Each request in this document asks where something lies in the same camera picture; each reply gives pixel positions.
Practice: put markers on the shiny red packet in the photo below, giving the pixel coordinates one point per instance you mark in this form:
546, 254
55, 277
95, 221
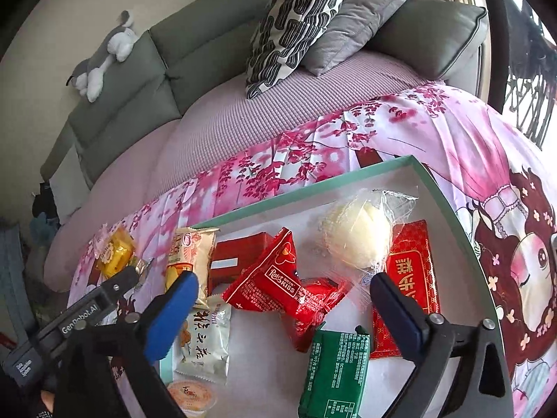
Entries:
313, 309

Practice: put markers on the small yellow cake packet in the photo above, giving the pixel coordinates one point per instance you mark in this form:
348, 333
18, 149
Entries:
114, 254

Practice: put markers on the white packet orange print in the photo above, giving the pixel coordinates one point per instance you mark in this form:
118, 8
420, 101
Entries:
204, 344

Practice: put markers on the black balcony railing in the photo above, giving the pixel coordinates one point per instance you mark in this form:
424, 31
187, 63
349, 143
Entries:
533, 87

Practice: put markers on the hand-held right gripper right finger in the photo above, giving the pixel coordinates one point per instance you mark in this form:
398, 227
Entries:
397, 311

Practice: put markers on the black white patterned pillow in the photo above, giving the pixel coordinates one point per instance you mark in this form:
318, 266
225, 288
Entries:
291, 21

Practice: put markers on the teal rimmed white tray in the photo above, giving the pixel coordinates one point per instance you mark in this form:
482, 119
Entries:
270, 209

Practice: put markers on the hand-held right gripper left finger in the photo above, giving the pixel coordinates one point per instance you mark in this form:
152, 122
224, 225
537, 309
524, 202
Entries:
169, 315

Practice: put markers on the grey pillow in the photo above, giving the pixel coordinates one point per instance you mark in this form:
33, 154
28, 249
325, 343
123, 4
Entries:
361, 21

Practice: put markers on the cream orange snack packet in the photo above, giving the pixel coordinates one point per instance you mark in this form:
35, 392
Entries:
189, 248

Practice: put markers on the dark red snack packet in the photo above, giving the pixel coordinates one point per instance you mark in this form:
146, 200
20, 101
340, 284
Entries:
237, 257

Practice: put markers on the green snack packet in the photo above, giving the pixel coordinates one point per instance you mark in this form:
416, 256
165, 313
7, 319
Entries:
335, 370

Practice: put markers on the light grey cushion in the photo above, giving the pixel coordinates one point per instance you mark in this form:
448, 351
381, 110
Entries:
65, 183

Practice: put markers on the round bun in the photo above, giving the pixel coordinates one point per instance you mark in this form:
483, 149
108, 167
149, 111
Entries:
359, 230

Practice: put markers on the pink printed blanket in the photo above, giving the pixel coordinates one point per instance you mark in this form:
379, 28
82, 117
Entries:
470, 170

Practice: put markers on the grey sofa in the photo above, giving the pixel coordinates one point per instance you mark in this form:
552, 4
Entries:
196, 52

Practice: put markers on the dark cloth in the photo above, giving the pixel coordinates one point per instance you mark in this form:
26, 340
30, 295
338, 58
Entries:
43, 217

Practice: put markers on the red packet white label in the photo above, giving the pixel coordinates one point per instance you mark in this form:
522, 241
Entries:
265, 278

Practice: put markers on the jelly cup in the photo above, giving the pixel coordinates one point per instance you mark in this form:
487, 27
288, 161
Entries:
191, 400

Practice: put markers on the red patterned packet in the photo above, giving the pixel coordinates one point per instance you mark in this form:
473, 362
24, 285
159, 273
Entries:
411, 278

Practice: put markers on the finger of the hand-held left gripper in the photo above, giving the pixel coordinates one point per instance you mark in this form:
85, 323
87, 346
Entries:
119, 285

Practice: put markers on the grey white plush toy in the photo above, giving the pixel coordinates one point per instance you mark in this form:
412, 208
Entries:
117, 43

